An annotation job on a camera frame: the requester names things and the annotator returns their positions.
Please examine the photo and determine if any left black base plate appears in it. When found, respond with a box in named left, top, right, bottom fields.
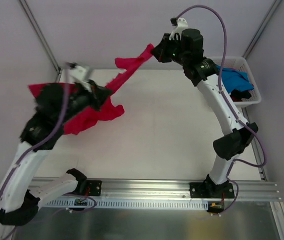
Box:
left=84, top=179, right=102, bottom=197

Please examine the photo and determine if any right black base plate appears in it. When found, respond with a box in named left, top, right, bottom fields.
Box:
left=189, top=182, right=235, bottom=199

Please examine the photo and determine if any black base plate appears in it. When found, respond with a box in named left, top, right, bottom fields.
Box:
left=84, top=179, right=102, bottom=197
left=189, top=182, right=235, bottom=199

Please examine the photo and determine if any red t shirt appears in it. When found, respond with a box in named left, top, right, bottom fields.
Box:
left=230, top=95, right=242, bottom=102

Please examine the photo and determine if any aluminium frame post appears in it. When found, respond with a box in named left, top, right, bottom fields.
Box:
left=242, top=0, right=283, bottom=59
left=17, top=0, right=61, bottom=73

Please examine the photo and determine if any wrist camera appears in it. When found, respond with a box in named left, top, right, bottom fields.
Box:
left=66, top=62, right=93, bottom=89
left=169, top=17, right=188, bottom=41

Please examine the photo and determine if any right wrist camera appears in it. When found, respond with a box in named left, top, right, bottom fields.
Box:
left=169, top=17, right=188, bottom=41

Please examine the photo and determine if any white plastic basket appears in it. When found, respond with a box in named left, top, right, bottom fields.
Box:
left=222, top=56, right=261, bottom=109

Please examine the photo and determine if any aluminium mounting rail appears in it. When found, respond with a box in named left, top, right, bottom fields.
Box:
left=29, top=176, right=281, bottom=202

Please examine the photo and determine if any rear aluminium table edge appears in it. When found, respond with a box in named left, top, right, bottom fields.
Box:
left=94, top=65, right=182, bottom=71

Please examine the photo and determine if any blue t shirt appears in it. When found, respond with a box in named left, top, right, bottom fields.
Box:
left=221, top=67, right=254, bottom=95

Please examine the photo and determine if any black t shirt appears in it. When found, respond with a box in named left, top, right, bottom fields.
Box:
left=231, top=89, right=252, bottom=101

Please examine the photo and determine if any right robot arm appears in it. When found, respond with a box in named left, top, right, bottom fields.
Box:
left=151, top=28, right=258, bottom=198

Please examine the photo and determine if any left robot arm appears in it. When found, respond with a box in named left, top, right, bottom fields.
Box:
left=0, top=79, right=112, bottom=227

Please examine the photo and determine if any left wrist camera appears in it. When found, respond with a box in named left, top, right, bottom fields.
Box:
left=66, top=62, right=93, bottom=89

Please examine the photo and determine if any left aluminium frame post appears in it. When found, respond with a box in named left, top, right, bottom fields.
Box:
left=17, top=0, right=61, bottom=73

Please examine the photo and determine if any right aluminium frame post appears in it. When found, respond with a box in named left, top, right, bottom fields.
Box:
left=242, top=0, right=283, bottom=59

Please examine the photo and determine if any pink t shirt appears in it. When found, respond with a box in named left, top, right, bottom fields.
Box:
left=28, top=43, right=154, bottom=135

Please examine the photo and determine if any white slotted cable duct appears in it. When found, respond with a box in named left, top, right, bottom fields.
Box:
left=45, top=197, right=208, bottom=211

